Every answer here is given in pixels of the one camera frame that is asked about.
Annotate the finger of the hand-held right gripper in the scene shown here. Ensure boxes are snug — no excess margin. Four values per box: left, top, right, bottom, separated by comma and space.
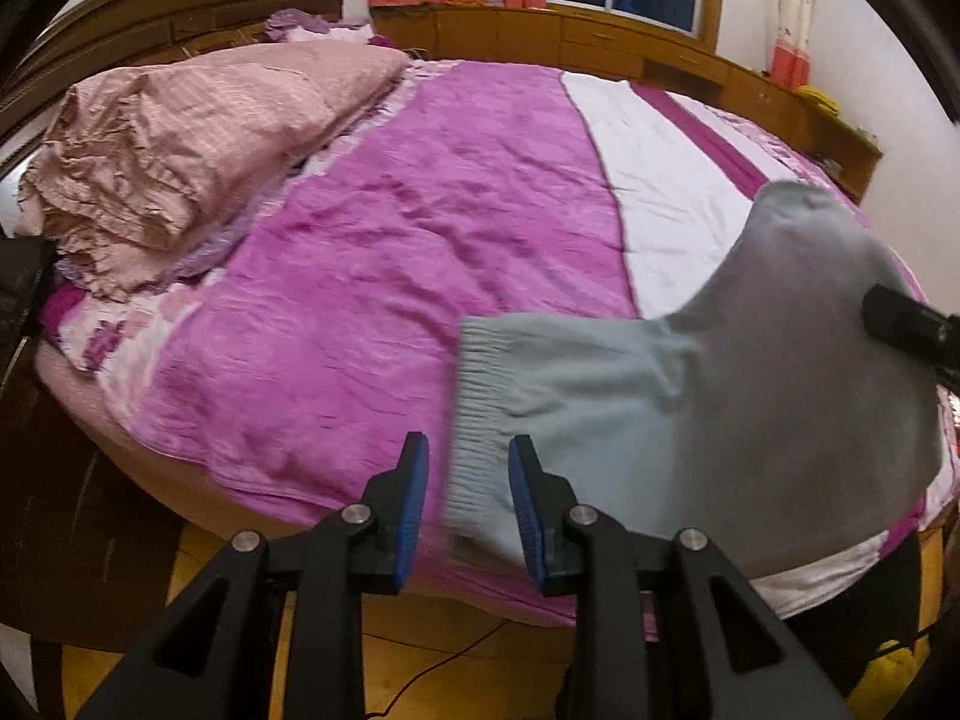
861, 281, 960, 372

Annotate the long wooden cabinet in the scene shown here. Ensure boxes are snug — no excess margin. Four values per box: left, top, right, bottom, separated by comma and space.
375, 4, 886, 203

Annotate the black floor cable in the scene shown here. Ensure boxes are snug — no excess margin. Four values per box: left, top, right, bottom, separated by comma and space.
367, 622, 511, 720

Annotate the pink floral bedsheet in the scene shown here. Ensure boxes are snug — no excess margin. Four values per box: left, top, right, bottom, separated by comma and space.
37, 60, 960, 488

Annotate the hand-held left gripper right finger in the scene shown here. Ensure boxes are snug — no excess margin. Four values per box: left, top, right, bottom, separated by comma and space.
508, 435, 856, 720

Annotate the pink satin quilt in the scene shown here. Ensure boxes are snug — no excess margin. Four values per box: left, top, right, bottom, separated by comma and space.
15, 41, 410, 301

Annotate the narrow cream floral curtain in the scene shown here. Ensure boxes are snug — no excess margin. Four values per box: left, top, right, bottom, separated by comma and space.
769, 0, 816, 91

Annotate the purple white striped blanket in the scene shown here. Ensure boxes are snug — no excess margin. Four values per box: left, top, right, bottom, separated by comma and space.
97, 60, 960, 642

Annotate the dark wooden bed frame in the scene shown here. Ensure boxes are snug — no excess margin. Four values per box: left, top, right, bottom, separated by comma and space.
0, 360, 203, 720

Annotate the dark wooden headboard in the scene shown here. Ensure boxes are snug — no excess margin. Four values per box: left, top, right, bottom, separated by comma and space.
0, 0, 350, 158

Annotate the dark bedside table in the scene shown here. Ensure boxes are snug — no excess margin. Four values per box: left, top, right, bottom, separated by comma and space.
0, 236, 57, 391

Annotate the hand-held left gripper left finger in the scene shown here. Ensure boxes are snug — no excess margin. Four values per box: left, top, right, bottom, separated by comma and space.
75, 431, 431, 720

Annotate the purple ruffled pillow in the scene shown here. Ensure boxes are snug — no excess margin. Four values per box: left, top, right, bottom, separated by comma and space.
264, 7, 380, 46

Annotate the yellow slipper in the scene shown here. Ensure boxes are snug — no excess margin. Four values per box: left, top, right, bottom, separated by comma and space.
866, 641, 927, 695

